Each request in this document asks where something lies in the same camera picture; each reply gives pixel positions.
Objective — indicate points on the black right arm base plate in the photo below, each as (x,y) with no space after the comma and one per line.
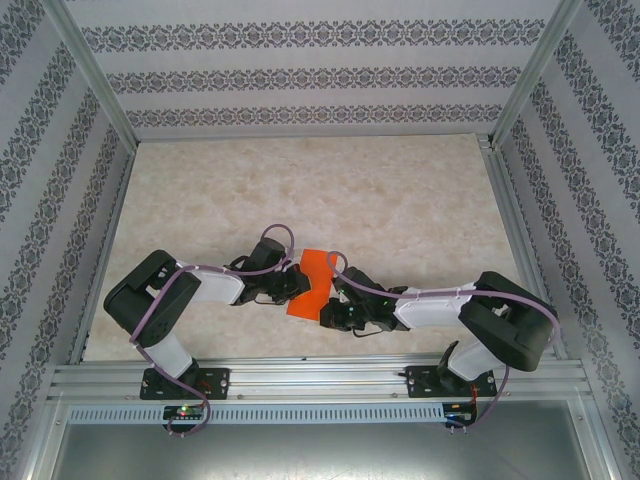
(417,382)

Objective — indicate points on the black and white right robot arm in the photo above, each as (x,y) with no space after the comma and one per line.
(430,312)

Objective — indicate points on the aluminium frame post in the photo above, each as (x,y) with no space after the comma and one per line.
(94,75)
(534,75)

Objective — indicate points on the grey sheet metal panel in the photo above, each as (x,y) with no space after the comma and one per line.
(320,455)

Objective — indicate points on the aluminium mounting rail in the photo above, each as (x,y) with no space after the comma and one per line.
(320,377)

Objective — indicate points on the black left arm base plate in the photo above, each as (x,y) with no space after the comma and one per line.
(220,382)

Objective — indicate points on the aluminium frame bar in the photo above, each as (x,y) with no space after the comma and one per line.
(42,450)
(597,450)

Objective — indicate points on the orange paper sheet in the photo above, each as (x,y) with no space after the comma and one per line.
(312,306)

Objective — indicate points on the aluminium table edge rail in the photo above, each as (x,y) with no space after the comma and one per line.
(522,250)
(102,250)

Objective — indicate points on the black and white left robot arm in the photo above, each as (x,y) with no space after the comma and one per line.
(220,287)

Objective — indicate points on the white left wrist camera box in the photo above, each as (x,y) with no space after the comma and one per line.
(294,267)

